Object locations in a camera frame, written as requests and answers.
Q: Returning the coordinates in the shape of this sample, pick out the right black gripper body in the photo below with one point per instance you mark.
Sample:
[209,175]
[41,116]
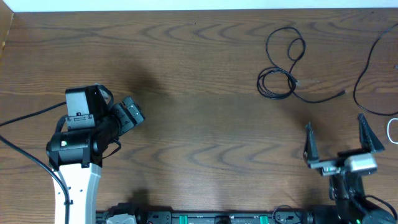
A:
[334,167]

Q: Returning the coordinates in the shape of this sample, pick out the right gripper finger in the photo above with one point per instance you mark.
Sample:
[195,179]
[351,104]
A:
[310,153]
[369,141]

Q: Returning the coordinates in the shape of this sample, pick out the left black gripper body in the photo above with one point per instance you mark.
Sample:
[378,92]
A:
[126,121]

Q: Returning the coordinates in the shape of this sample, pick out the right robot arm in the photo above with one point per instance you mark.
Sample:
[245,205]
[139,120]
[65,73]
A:
[346,187]

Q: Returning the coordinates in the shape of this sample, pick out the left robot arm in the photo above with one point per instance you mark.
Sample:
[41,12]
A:
[75,151]

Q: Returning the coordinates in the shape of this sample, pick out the wooden board at left edge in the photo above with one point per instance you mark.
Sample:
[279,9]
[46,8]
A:
[6,18]

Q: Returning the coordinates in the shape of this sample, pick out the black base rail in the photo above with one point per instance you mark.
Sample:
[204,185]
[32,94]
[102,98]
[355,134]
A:
[124,213]

